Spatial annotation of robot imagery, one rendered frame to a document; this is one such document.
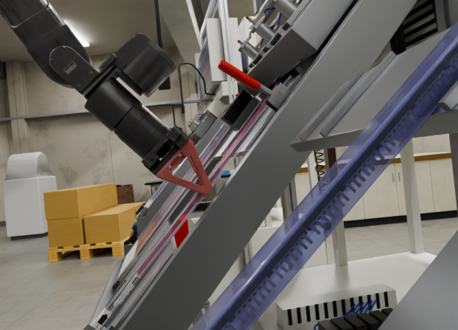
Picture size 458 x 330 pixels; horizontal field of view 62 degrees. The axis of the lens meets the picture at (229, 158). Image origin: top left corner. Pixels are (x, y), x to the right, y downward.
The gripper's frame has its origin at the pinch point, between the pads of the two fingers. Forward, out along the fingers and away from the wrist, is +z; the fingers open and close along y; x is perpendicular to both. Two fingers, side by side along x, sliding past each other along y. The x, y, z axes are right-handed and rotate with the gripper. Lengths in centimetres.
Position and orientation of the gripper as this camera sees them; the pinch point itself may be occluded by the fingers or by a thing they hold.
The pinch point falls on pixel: (204, 187)
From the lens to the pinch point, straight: 54.9
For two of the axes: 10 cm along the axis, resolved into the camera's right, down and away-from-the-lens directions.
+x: -6.5, 7.4, -1.6
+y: -2.4, 0.1, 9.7
